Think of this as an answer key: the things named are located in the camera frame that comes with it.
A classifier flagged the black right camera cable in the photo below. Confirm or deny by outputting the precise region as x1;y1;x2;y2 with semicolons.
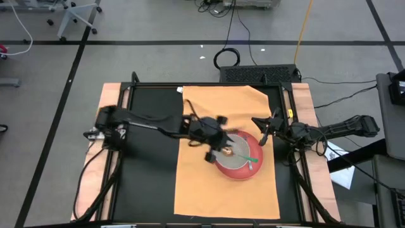
284;132;329;159

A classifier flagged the white cable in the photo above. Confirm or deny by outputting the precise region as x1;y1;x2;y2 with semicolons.
6;0;34;57

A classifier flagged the red bowl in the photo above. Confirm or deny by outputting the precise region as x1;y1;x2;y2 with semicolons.
214;129;264;181

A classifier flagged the black metal table frame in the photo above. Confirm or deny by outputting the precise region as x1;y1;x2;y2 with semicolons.
110;71;317;226

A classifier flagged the yellow cable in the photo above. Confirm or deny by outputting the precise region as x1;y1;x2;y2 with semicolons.
293;0;315;66

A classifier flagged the coiled black cable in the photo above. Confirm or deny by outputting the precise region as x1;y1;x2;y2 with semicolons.
213;47;242;71

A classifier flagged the gold spoon with green handle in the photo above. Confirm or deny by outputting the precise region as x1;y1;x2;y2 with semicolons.
222;146;259;164

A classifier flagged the grey power box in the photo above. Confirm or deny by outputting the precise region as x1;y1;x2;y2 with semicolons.
222;0;281;9

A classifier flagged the black left camera cable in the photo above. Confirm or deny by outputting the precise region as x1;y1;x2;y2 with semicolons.
183;99;203;123

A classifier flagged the white paper sheet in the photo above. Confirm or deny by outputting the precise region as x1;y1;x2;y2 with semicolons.
325;141;356;191

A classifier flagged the orange woven placemat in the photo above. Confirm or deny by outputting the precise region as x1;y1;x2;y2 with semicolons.
173;84;281;220

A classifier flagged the black computer case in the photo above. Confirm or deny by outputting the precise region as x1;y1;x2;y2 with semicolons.
220;64;302;85

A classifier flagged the black device with screen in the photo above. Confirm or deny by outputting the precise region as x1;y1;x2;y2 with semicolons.
388;70;405;106

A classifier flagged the black camera cable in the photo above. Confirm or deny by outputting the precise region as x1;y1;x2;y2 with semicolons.
183;99;203;123
284;132;329;159

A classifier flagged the grey office chair base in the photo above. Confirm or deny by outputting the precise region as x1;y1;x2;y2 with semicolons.
46;0;104;42

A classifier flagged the grey bowl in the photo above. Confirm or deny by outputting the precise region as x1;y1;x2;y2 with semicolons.
215;133;251;169

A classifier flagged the grey cabinet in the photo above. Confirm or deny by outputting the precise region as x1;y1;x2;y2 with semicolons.
371;155;405;228

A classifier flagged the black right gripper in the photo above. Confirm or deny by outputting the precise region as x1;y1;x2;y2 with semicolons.
251;106;287;146

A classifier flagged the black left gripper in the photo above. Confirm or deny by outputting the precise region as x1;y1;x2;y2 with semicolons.
189;115;238;164

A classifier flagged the black cable hose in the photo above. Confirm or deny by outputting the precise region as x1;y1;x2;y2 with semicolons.
72;145;123;222
288;151;341;224

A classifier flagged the grey cart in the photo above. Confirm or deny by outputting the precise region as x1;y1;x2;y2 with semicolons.
375;72;405;161

